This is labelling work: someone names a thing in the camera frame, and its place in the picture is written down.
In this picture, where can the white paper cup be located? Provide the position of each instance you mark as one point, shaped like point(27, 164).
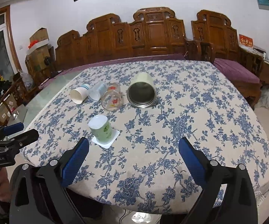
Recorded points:
point(78, 95)

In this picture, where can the blue floral tablecloth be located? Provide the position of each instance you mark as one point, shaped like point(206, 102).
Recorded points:
point(171, 144)

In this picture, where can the white square coaster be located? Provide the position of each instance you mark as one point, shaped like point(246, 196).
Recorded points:
point(112, 140)

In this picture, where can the small cardboard box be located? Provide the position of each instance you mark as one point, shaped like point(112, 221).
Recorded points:
point(39, 36)

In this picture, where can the carved wooden sofa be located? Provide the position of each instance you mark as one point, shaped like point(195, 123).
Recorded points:
point(125, 37)

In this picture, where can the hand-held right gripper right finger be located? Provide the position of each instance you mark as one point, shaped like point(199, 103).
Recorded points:
point(191, 162)

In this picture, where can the carved wooden armchair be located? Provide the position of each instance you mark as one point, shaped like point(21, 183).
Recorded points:
point(216, 35)

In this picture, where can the red flower print glass cup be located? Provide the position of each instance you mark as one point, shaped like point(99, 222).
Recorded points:
point(112, 98)

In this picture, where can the green printed white cup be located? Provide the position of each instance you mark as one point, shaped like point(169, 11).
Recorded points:
point(100, 128)

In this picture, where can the clear plastic cup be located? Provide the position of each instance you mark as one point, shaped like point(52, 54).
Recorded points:
point(97, 91)

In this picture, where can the open cardboard box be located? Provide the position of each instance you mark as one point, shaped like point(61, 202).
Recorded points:
point(6, 109)

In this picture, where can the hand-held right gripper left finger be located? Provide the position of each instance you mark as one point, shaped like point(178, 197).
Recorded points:
point(77, 162)

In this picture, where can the cream metal cup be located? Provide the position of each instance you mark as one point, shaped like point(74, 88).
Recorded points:
point(141, 91)

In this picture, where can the red greeting card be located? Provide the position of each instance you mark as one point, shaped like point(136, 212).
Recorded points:
point(245, 41)

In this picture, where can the clear plastic bag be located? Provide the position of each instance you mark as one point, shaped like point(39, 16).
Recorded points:
point(266, 96)

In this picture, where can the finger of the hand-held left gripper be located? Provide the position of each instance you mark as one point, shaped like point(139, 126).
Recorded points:
point(28, 137)
point(14, 128)

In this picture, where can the square purple seat cushion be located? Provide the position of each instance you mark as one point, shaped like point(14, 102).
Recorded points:
point(237, 71)

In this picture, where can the wooden chair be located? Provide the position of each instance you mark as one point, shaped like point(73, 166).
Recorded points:
point(15, 91)

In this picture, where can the wooden cabinet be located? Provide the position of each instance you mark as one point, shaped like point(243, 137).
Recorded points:
point(265, 72)

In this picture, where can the large cardboard box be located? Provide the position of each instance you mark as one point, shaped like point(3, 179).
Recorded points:
point(40, 58)

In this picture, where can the long purple seat cushion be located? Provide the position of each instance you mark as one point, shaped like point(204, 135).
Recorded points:
point(136, 57)

